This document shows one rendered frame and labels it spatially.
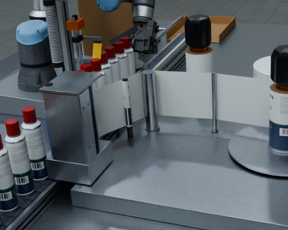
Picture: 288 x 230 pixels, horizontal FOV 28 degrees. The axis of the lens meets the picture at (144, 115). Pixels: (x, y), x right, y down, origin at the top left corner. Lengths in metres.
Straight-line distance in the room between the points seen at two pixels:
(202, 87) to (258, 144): 0.24
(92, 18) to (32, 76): 0.53
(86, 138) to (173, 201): 0.27
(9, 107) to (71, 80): 0.67
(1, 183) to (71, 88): 0.28
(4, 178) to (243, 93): 0.70
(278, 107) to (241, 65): 0.87
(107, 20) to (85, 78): 1.04
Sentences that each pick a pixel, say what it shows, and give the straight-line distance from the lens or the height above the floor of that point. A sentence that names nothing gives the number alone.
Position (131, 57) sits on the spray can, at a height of 1.02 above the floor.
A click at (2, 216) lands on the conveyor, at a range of 1.46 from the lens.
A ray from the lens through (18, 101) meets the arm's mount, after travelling 2.08.
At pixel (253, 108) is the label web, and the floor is 0.97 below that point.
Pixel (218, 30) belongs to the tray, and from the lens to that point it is 2.85.
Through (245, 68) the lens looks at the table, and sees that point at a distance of 2.36.
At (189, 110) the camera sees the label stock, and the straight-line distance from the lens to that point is 1.74.
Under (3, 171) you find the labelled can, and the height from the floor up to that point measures 1.00.
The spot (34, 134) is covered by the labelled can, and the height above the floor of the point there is 1.02.
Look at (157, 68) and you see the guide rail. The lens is 2.18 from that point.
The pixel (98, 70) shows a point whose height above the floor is 1.05.
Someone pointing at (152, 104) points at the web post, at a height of 0.97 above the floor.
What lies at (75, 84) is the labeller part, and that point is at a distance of 1.45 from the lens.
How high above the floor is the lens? 1.67
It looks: 25 degrees down
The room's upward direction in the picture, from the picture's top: 5 degrees counter-clockwise
